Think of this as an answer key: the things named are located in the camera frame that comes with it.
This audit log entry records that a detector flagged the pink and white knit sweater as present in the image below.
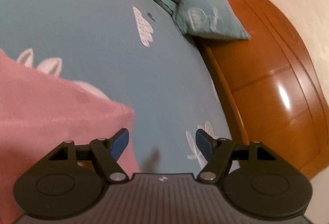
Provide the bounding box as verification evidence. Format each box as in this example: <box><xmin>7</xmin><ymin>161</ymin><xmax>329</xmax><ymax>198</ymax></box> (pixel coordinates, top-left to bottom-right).
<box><xmin>1</xmin><ymin>53</ymin><xmax>134</xmax><ymax>223</ymax></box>

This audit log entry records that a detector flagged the wooden headboard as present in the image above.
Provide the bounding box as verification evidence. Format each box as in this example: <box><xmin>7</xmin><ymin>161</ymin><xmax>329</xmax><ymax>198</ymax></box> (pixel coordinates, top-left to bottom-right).
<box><xmin>197</xmin><ymin>0</ymin><xmax>328</xmax><ymax>178</ymax></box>

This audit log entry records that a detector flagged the teal floral bed sheet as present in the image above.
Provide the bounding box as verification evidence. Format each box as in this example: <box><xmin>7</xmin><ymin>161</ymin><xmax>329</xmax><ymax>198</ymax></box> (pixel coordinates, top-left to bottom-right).
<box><xmin>1</xmin><ymin>0</ymin><xmax>230</xmax><ymax>174</ymax></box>

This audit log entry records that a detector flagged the teal pillow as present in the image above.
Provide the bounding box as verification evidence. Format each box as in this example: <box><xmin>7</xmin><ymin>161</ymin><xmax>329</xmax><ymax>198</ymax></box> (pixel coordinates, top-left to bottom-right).
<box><xmin>153</xmin><ymin>0</ymin><xmax>251</xmax><ymax>40</ymax></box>

